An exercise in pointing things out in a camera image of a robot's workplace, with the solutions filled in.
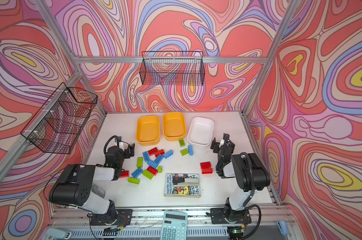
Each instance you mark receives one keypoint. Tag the white device at front left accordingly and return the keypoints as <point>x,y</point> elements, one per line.
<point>57,234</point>

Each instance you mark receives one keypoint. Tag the back black wire basket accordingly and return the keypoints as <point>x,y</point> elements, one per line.
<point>172,68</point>

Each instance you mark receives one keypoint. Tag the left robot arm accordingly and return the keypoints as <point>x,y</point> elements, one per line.
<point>76,186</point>

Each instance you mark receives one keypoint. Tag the red lego brick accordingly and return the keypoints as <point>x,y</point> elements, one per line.
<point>152,151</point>
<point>205,165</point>
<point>160,152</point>
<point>207,171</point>
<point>124,174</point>
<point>152,170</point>

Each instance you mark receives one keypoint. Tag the black wire basket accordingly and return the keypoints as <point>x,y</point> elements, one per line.
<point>60,124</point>
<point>172,68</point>

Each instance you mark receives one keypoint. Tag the green square lego brick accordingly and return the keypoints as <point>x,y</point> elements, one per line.
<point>182,143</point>

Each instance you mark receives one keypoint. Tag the left yellow plastic bin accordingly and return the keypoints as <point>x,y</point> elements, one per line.
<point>148,130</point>

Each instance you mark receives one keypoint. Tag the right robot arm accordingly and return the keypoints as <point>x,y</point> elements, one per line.
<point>251,176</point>

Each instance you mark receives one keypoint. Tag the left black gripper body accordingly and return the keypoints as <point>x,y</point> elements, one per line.
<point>128,150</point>

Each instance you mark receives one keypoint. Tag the right yellow plastic bin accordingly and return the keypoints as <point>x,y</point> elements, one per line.
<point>174,126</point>

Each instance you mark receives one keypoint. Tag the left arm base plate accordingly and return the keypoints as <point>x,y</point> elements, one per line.
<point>121,218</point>

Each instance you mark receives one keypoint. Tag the teal calculator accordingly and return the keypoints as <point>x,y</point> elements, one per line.
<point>174,226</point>

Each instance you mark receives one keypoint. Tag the paperback book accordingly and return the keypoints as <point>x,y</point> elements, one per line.
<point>182,185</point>

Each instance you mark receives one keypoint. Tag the long blue lego brick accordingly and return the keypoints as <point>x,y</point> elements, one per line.
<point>168,154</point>

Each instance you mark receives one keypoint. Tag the white plastic bin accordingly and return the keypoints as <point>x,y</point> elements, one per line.
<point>201,131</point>

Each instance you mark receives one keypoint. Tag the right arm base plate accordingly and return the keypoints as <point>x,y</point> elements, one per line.
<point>220,216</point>

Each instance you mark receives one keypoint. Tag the yellow plastic bin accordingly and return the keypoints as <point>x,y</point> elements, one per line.
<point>148,130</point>
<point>174,126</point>

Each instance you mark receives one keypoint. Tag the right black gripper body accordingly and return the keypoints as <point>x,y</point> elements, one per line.
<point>216,146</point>

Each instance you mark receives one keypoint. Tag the left black wire basket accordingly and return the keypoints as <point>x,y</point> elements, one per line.
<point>60,124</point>

